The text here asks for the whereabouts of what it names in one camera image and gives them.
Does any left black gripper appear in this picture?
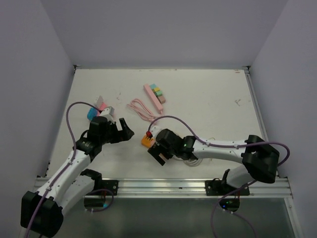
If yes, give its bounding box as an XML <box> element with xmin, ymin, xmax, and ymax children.
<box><xmin>99</xmin><ymin>118</ymin><xmax>133</xmax><ymax>144</ymax></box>

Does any orange power strip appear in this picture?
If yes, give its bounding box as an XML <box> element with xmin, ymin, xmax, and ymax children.
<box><xmin>141</xmin><ymin>135</ymin><xmax>155</xmax><ymax>148</ymax></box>

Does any pink triangular socket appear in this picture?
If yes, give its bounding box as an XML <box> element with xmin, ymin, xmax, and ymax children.
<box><xmin>95</xmin><ymin>102</ymin><xmax>107</xmax><ymax>116</ymax></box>

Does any long pink power strip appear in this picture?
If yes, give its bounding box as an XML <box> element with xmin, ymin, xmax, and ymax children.
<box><xmin>143</xmin><ymin>84</ymin><xmax>163</xmax><ymax>113</ymax></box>

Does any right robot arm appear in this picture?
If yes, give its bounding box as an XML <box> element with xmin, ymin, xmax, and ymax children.
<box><xmin>148</xmin><ymin>129</ymin><xmax>279</xmax><ymax>195</ymax></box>

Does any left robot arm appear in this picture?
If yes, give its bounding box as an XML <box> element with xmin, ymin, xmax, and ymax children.
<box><xmin>20</xmin><ymin>116</ymin><xmax>134</xmax><ymax>238</ymax></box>

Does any blue plug adapter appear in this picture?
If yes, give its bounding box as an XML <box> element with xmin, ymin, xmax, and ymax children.
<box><xmin>87</xmin><ymin>108</ymin><xmax>100</xmax><ymax>121</ymax></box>

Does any white plug adapter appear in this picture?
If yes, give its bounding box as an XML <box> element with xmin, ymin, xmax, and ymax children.
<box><xmin>95</xmin><ymin>96</ymin><xmax>104</xmax><ymax>105</ymax></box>

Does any brown cube plug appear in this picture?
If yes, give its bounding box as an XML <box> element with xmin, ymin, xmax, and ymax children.
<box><xmin>158</xmin><ymin>96</ymin><xmax>166</xmax><ymax>104</ymax></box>

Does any green cube plug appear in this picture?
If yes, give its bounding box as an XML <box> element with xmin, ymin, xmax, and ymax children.
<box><xmin>154</xmin><ymin>90</ymin><xmax>163</xmax><ymax>97</ymax></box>

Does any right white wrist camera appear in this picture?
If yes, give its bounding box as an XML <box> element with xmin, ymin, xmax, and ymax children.
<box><xmin>150</xmin><ymin>125</ymin><xmax>162</xmax><ymax>139</ymax></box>

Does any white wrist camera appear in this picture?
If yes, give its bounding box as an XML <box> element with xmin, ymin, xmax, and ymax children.
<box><xmin>150</xmin><ymin>125</ymin><xmax>162</xmax><ymax>139</ymax></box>
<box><xmin>100</xmin><ymin>106</ymin><xmax>114</xmax><ymax>123</ymax></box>

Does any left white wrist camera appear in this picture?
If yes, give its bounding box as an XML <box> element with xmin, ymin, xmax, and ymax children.
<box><xmin>100</xmin><ymin>106</ymin><xmax>114</xmax><ymax>123</ymax></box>

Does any pink coiled cord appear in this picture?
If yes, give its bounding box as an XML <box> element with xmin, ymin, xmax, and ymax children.
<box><xmin>127</xmin><ymin>98</ymin><xmax>164</xmax><ymax>123</ymax></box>

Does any white power strip cord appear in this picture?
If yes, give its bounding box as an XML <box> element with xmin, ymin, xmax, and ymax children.
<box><xmin>184</xmin><ymin>158</ymin><xmax>203</xmax><ymax>167</ymax></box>

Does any aluminium front rail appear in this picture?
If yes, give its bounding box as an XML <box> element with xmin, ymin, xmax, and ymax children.
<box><xmin>31</xmin><ymin>177</ymin><xmax>294</xmax><ymax>199</ymax></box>

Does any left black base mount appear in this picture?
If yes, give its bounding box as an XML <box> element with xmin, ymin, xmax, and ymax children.
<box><xmin>85</xmin><ymin>179</ymin><xmax>119</xmax><ymax>198</ymax></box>

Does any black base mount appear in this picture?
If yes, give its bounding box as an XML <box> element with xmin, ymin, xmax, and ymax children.
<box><xmin>205</xmin><ymin>178</ymin><xmax>236</xmax><ymax>196</ymax></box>
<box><xmin>85</xmin><ymin>179</ymin><xmax>119</xmax><ymax>198</ymax></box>

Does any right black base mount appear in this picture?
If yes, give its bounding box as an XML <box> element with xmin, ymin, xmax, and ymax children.
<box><xmin>205</xmin><ymin>178</ymin><xmax>236</xmax><ymax>196</ymax></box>

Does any right side rail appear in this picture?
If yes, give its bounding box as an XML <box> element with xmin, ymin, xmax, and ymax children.
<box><xmin>242</xmin><ymin>67</ymin><xmax>280</xmax><ymax>183</ymax></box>

